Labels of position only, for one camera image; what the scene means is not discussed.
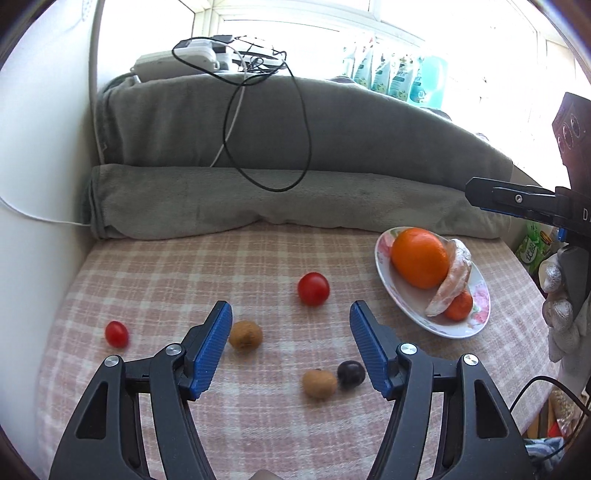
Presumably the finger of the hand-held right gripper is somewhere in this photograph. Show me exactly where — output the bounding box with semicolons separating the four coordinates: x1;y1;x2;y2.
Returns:
464;176;561;219

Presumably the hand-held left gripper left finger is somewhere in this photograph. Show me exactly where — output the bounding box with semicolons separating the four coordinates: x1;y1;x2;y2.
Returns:
48;300;233;480

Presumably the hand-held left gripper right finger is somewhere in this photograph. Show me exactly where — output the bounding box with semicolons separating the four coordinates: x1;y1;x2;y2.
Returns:
348;300;527;480

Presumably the floral white plate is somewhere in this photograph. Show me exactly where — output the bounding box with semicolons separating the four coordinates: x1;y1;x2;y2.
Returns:
375;226;491;339

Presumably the red tomato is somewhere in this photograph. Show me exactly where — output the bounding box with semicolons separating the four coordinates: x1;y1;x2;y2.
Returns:
297;272;331;306

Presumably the small mandarin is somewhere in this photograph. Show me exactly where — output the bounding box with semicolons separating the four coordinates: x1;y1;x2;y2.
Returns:
443;288;474;322

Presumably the large orange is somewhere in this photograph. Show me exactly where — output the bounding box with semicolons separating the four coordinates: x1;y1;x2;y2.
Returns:
392;228;450;290

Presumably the person's right hand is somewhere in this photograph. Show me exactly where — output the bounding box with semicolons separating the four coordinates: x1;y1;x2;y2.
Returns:
539;249;583;363

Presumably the dark plum front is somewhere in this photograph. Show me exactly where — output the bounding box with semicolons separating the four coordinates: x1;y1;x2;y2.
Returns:
337;360;367;390

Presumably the brown kiwi berry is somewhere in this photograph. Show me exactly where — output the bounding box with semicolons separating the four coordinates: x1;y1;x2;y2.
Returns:
302;368;338;400
229;320;264;352

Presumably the green label bottle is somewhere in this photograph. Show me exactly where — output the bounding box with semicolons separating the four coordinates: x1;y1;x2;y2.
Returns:
517;220;555;275

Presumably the pink plaid bed sheet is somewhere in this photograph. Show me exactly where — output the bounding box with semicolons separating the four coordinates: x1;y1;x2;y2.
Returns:
34;222;555;480

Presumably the small cherry tomato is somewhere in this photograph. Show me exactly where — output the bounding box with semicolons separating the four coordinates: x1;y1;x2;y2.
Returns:
105;320;129;348

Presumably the blue detergent bottle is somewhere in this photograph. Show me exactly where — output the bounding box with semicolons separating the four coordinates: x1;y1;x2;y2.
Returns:
418;56;450;112

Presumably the grey rolled blanket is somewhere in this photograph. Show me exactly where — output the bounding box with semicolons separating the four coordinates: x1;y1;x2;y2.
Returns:
88;164;513;241

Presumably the grey folded blanket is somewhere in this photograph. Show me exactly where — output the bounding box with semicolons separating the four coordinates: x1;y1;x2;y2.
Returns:
95;74;515;190

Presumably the white power strip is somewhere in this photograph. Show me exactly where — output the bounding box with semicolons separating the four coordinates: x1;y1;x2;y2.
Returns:
130;51;185;80

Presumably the white adapter box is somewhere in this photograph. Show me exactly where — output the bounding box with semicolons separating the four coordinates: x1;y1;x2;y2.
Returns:
178;39;236;71

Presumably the grey vertical pipe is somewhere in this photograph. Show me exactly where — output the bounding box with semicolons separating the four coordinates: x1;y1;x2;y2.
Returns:
85;0;107;153

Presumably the thin black cable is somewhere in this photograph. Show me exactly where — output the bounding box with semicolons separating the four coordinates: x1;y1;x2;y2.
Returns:
508;376;591;416

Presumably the long white cable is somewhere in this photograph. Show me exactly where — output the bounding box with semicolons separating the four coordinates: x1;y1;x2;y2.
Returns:
0;194;93;228

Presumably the short white cable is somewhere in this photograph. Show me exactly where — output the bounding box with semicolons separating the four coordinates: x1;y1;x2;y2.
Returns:
210;46;247;169

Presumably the white window frame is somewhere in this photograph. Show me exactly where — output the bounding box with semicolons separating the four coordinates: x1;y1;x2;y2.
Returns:
175;0;591;185

